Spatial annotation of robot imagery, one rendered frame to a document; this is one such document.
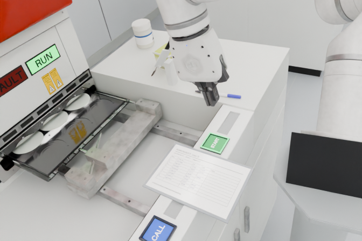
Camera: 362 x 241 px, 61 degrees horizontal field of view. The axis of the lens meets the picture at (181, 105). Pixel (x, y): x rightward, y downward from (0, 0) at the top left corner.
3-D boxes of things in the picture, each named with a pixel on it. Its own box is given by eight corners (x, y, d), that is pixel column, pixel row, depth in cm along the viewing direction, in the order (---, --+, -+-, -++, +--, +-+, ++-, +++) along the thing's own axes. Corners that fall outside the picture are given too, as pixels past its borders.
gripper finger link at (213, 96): (202, 81, 64) (210, 107, 67) (215, 81, 62) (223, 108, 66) (208, 73, 66) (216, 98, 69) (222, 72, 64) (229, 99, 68)
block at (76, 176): (67, 181, 85) (63, 175, 83) (76, 172, 87) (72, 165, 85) (88, 191, 81) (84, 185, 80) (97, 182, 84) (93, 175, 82)
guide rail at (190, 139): (94, 113, 117) (91, 107, 115) (97, 110, 118) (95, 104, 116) (214, 153, 94) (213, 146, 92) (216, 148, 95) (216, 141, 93)
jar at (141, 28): (133, 47, 122) (127, 25, 117) (144, 39, 127) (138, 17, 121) (147, 50, 119) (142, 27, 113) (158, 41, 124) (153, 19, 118)
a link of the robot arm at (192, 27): (153, 27, 58) (159, 41, 60) (193, 22, 53) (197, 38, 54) (176, 9, 63) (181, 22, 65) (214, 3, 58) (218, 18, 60)
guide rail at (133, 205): (37, 165, 100) (33, 159, 98) (42, 161, 101) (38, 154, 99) (166, 228, 77) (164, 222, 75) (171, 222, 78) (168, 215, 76)
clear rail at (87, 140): (45, 182, 85) (43, 178, 84) (128, 100, 109) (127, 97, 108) (48, 183, 84) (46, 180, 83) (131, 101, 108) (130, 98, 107)
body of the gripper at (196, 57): (157, 36, 60) (175, 84, 65) (202, 32, 54) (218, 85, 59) (176, 20, 64) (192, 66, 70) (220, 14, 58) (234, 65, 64)
